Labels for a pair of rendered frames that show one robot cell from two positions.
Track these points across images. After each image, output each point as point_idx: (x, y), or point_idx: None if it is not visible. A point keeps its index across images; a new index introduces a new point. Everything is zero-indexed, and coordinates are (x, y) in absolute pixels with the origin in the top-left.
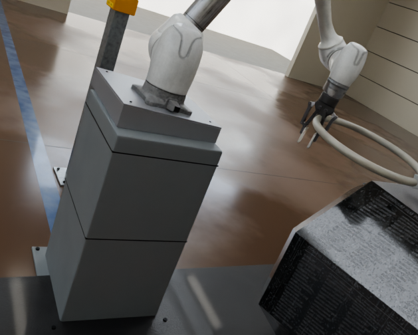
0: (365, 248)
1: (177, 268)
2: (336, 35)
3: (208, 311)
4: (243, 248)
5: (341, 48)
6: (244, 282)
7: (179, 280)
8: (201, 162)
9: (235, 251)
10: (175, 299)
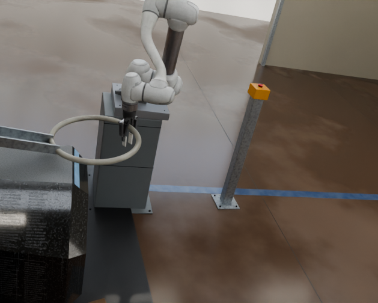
0: None
1: (137, 229)
2: (156, 76)
3: (95, 229)
4: (171, 282)
5: (147, 83)
6: (124, 261)
7: (123, 224)
8: None
9: (165, 273)
10: (106, 217)
